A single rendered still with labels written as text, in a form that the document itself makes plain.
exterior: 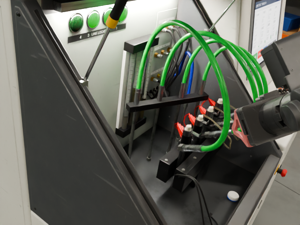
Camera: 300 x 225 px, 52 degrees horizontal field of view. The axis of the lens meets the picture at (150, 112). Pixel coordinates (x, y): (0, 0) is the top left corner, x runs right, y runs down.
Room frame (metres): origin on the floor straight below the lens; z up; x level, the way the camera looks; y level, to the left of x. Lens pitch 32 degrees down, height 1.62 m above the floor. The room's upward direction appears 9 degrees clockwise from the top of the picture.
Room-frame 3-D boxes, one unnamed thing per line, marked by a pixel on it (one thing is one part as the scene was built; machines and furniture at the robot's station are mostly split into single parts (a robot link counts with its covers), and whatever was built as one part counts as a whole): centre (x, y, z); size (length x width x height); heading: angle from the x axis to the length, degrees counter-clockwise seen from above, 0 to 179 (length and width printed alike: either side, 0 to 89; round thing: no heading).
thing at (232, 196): (0.80, -0.34, 0.84); 0.04 x 0.04 x 0.01
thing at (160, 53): (1.13, -0.02, 1.20); 0.13 x 0.03 x 0.31; 150
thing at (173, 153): (0.89, -0.18, 0.91); 0.34 x 0.10 x 0.15; 150
